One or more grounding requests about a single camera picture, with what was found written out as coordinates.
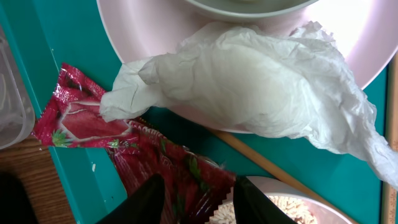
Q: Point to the clear plastic bin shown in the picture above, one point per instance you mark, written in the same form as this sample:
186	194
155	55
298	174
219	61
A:
17	114

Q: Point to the pink plate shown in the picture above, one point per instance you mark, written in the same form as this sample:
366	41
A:
365	33

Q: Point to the wooden chopstick right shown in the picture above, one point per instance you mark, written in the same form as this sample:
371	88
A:
389	194

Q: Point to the white napkin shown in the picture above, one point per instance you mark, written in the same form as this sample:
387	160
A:
297	87

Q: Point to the food scraps rice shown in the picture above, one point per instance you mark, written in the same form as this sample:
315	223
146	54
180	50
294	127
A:
294	208

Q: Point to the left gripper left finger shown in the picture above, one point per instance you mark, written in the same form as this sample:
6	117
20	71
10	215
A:
144	206

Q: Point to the wooden chopstick diagonal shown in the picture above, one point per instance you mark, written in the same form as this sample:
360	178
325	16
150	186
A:
271	168

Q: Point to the grey-white bowl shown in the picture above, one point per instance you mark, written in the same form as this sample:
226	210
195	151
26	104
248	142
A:
247	10

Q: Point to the teal plastic tray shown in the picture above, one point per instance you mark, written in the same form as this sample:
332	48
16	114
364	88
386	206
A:
44	34

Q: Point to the red snack wrapper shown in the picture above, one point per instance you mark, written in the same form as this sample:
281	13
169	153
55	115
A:
194	188

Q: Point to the small pink bowl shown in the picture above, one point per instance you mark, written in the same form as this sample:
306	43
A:
273	187

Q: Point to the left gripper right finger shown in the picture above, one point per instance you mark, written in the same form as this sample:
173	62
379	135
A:
251	206

